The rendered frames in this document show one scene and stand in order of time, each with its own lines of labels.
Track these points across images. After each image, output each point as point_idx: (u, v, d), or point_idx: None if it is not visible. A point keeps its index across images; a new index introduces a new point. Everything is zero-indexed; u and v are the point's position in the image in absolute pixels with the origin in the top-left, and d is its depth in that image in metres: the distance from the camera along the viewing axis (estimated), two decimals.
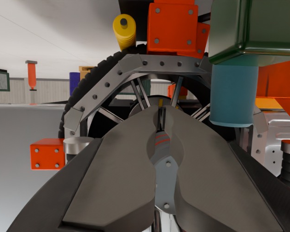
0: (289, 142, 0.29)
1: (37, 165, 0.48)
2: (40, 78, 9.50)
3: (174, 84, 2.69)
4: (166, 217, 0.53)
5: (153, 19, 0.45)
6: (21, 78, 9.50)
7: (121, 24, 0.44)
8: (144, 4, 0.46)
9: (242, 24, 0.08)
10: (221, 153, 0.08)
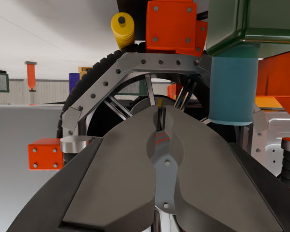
0: (289, 140, 0.29)
1: (35, 165, 0.48)
2: (39, 79, 9.49)
3: (173, 84, 2.68)
4: (166, 217, 0.52)
5: (151, 17, 0.44)
6: (21, 79, 9.49)
7: (119, 22, 0.43)
8: (142, 2, 0.46)
9: (241, 10, 0.08)
10: (221, 153, 0.08)
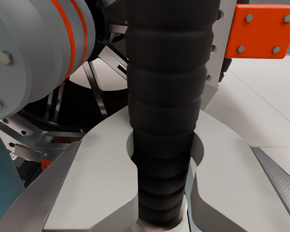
0: None
1: (288, 18, 0.25)
2: None
3: None
4: None
5: None
6: None
7: None
8: None
9: None
10: (242, 157, 0.08)
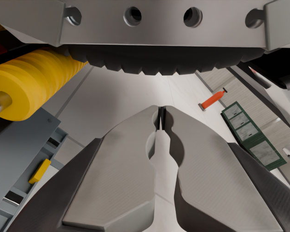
0: None
1: None
2: (207, 87, 9.88)
3: None
4: None
5: None
6: None
7: None
8: None
9: None
10: (221, 153, 0.08)
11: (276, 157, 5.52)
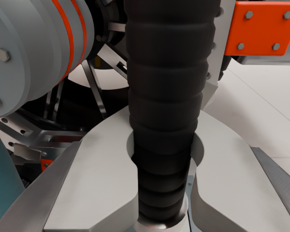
0: None
1: (288, 14, 0.24)
2: None
3: None
4: None
5: None
6: None
7: None
8: None
9: None
10: (243, 157, 0.08)
11: None
